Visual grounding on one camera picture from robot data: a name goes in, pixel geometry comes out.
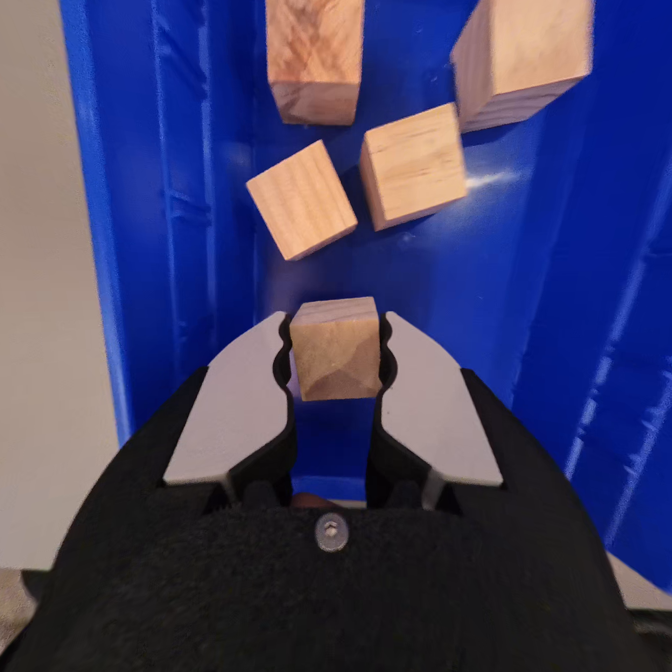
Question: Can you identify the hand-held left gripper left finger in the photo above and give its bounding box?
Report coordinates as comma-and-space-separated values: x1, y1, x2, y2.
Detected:
163, 311, 299, 507

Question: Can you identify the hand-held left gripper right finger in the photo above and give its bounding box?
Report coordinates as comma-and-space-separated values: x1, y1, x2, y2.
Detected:
366, 311, 505, 510

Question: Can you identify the blue plastic bin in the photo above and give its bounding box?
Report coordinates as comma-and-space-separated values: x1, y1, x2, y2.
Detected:
58, 0, 672, 599

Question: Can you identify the grey desk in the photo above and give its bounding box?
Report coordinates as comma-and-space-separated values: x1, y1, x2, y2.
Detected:
0, 0, 672, 610

